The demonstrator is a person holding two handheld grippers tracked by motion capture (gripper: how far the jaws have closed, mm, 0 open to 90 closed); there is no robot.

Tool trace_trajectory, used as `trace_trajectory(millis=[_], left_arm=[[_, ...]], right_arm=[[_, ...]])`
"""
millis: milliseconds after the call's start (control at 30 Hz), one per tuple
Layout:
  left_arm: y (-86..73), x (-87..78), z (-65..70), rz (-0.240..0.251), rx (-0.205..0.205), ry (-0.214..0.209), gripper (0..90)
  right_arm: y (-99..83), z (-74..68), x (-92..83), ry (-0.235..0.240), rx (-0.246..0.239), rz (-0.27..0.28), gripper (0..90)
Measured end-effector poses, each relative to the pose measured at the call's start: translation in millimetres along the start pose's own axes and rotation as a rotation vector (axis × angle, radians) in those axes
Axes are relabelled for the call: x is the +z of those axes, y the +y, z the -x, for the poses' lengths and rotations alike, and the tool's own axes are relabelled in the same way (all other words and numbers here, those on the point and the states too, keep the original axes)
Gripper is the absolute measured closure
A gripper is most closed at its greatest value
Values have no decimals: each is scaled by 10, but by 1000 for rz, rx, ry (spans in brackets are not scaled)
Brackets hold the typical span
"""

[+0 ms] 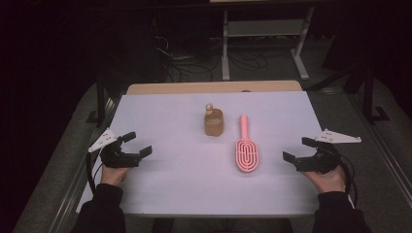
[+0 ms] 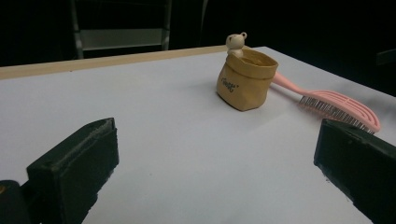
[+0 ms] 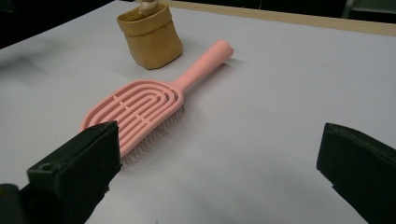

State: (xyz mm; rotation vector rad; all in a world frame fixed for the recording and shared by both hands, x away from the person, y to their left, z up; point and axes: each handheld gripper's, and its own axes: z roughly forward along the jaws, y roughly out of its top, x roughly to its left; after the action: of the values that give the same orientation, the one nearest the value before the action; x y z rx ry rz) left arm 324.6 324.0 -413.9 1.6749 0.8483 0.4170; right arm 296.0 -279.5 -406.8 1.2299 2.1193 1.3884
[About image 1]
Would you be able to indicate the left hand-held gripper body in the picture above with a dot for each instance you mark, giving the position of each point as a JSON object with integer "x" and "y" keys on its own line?
{"x": 114, "y": 158}

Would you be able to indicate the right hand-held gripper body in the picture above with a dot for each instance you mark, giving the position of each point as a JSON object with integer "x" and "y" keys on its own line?
{"x": 319, "y": 161}

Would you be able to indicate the pink hair comb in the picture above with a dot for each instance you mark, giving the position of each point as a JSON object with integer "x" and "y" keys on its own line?
{"x": 247, "y": 155}

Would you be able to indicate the brown cup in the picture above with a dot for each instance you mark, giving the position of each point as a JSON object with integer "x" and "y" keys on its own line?
{"x": 213, "y": 126}

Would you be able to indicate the person's left hand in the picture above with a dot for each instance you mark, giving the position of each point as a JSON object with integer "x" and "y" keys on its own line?
{"x": 113, "y": 176}

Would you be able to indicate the person's right hand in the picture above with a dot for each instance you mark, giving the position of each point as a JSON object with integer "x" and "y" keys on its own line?
{"x": 327, "y": 182}

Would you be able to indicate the black metal stand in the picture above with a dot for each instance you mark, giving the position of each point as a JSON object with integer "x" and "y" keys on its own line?
{"x": 101, "y": 103}
{"x": 369, "y": 97}

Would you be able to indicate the white table cover board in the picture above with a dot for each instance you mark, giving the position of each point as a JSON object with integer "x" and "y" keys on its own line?
{"x": 181, "y": 181}

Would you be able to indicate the wooden table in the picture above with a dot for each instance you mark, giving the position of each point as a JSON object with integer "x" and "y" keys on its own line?
{"x": 194, "y": 87}

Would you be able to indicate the white metal stand frame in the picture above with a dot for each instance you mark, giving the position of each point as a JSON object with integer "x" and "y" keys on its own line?
{"x": 259, "y": 29}

